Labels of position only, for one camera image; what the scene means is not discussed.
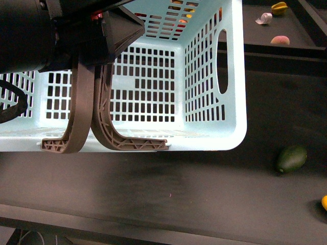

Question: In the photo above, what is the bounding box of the pale peach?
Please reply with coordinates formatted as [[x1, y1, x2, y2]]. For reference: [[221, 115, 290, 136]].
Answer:
[[270, 36, 290, 45]]

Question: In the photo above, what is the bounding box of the black upper shelf tray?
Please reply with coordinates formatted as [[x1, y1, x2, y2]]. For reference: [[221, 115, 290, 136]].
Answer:
[[242, 1, 326, 57]]

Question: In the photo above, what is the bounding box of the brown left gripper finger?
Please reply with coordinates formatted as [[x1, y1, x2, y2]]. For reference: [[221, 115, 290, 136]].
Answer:
[[41, 55, 95, 154], [91, 63, 169, 151]]

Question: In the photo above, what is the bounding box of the black cable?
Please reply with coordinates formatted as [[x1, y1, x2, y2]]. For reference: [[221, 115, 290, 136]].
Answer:
[[0, 79, 29, 125]]

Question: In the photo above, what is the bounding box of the green avocado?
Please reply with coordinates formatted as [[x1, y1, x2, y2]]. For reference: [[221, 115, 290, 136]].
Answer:
[[276, 145, 307, 174]]

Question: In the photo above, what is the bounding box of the yellow mango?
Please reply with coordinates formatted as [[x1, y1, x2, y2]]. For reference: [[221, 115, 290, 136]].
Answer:
[[321, 195, 327, 210]]

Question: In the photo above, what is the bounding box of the white crumpled tape piece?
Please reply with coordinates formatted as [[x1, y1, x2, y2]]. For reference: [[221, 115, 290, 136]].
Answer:
[[255, 13, 273, 25]]

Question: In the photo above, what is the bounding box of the yellow starfruit at right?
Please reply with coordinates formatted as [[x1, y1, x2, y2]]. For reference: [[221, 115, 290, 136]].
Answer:
[[271, 2, 288, 16]]

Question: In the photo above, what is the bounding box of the light blue plastic basket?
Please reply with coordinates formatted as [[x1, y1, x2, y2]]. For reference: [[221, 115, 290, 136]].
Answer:
[[1, 1, 247, 152]]

